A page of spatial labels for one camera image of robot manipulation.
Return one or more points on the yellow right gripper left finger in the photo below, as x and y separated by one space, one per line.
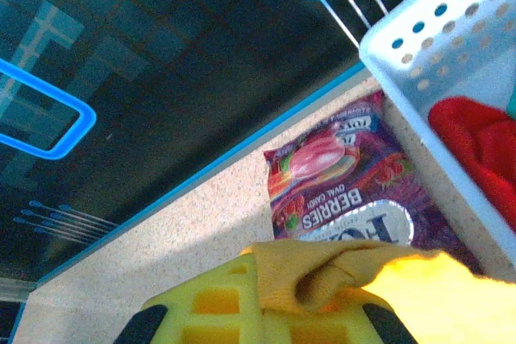
217 312

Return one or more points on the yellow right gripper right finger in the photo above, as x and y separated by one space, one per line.
322 328

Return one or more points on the yellow t-shirt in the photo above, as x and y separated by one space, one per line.
423 299

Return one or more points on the purple Fox's berries candy bag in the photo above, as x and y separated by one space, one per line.
346 183

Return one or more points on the blue printed back panel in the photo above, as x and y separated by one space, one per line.
161 78

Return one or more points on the crumpled red t-shirt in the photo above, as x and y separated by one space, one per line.
483 146

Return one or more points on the teal t-shirt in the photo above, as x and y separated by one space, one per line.
513 104

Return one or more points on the white perforated plastic basket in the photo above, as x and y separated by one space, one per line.
423 46

